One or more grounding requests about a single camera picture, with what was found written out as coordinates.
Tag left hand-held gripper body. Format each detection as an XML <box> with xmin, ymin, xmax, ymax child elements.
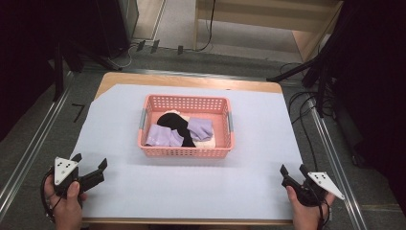
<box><xmin>53</xmin><ymin>156</ymin><xmax>106</xmax><ymax>197</ymax></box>

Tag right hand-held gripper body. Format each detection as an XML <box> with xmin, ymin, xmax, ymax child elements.
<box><xmin>282</xmin><ymin>172</ymin><xmax>346</xmax><ymax>208</ymax></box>

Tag person's right hand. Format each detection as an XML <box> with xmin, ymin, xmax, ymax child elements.
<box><xmin>285</xmin><ymin>185</ymin><xmax>336</xmax><ymax>230</ymax></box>

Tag person's left hand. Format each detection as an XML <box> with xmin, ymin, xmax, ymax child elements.
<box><xmin>43</xmin><ymin>174</ymin><xmax>88</xmax><ymax>230</ymax></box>

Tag purple sock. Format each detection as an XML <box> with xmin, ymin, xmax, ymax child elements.
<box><xmin>145</xmin><ymin>124</ymin><xmax>185</xmax><ymax>149</ymax></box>
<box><xmin>187</xmin><ymin>117</ymin><xmax>214</xmax><ymax>143</ymax></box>

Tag cream sock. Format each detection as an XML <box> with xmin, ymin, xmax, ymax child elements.
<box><xmin>166</xmin><ymin>109</ymin><xmax>192</xmax><ymax>123</ymax></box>
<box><xmin>192</xmin><ymin>133</ymin><xmax>216</xmax><ymax>150</ymax></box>

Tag black sock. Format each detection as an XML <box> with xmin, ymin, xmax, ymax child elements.
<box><xmin>156</xmin><ymin>112</ymin><xmax>197</xmax><ymax>149</ymax></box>

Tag black metal stand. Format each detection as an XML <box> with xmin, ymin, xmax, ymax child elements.
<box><xmin>52</xmin><ymin>39</ymin><xmax>124</xmax><ymax>103</ymax></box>
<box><xmin>265</xmin><ymin>37</ymin><xmax>340</xmax><ymax>119</ymax></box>

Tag pale blue table sheet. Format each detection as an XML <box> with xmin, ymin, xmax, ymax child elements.
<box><xmin>70</xmin><ymin>83</ymin><xmax>304</xmax><ymax>221</ymax></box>

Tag black curtain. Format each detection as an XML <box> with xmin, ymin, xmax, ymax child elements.
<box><xmin>314</xmin><ymin>0</ymin><xmax>406</xmax><ymax>219</ymax></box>
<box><xmin>0</xmin><ymin>0</ymin><xmax>130</xmax><ymax>142</ymax></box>

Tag pink plastic basket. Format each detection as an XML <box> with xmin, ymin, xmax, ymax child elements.
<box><xmin>137</xmin><ymin>93</ymin><xmax>236</xmax><ymax>159</ymax></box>

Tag grey metal cabinet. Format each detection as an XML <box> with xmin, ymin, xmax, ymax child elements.
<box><xmin>116</xmin><ymin>0</ymin><xmax>140</xmax><ymax>50</ymax></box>

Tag light wooden shelf unit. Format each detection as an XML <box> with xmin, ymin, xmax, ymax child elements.
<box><xmin>192</xmin><ymin>0</ymin><xmax>345</xmax><ymax>64</ymax></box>

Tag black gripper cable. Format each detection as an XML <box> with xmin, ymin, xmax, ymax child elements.
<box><xmin>313</xmin><ymin>193</ymin><xmax>331</xmax><ymax>230</ymax></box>
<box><xmin>39</xmin><ymin>167</ymin><xmax>65</xmax><ymax>222</ymax></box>

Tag metal floor rail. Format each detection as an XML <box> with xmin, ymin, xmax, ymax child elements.
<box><xmin>306</xmin><ymin>97</ymin><xmax>369</xmax><ymax>230</ymax></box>
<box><xmin>0</xmin><ymin>70</ymin><xmax>77</xmax><ymax>222</ymax></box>

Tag black floor cables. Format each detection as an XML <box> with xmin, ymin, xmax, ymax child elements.
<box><xmin>279</xmin><ymin>61</ymin><xmax>336</xmax><ymax>173</ymax></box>

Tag white floor cable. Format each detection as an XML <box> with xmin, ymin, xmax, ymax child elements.
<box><xmin>105</xmin><ymin>42</ymin><xmax>139</xmax><ymax>69</ymax></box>

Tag black hanging cable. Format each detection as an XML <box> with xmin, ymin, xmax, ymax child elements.
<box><xmin>194</xmin><ymin>0</ymin><xmax>217</xmax><ymax>53</ymax></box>

